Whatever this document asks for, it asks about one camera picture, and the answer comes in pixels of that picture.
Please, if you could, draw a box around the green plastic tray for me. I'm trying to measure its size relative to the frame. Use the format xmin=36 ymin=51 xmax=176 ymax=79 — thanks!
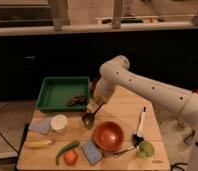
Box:
xmin=36 ymin=77 xmax=90 ymax=112

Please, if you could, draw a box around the wooden ladder rack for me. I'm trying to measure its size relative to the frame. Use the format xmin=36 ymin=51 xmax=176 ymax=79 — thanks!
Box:
xmin=0 ymin=0 xmax=198 ymax=36

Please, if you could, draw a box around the white paper cup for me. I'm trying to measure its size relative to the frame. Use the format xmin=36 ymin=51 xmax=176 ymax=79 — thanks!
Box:
xmin=50 ymin=115 xmax=68 ymax=133

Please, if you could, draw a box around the dark red bowl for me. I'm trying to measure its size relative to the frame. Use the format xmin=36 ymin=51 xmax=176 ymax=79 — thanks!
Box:
xmin=90 ymin=79 xmax=99 ymax=97

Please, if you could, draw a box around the metal spoon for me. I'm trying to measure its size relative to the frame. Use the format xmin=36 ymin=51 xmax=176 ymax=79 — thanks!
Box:
xmin=113 ymin=146 xmax=138 ymax=158

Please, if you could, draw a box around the green chili pepper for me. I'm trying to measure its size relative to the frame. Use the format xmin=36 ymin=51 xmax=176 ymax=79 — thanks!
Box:
xmin=55 ymin=140 xmax=80 ymax=165

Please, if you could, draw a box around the orange tomato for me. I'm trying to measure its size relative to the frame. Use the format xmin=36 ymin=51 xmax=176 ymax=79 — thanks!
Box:
xmin=63 ymin=150 xmax=78 ymax=165

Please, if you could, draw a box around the small metal cup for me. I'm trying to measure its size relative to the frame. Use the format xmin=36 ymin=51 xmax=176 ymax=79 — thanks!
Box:
xmin=82 ymin=113 xmax=95 ymax=129

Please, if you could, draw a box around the orange bowl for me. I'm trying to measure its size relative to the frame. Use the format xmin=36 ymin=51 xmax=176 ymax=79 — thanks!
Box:
xmin=92 ymin=121 xmax=124 ymax=152

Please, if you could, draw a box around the brown grape bunch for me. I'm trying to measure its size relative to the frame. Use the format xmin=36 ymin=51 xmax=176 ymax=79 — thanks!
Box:
xmin=67 ymin=94 xmax=87 ymax=106

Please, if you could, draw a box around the green cup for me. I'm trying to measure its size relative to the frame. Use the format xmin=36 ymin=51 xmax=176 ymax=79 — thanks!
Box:
xmin=137 ymin=141 xmax=155 ymax=159

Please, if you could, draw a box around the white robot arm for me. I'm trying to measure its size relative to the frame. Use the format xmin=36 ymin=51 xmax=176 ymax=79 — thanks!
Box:
xmin=93 ymin=55 xmax=198 ymax=171

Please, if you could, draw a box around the blue sponge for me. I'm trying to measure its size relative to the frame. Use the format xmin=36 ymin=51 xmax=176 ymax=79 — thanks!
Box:
xmin=82 ymin=141 xmax=102 ymax=165

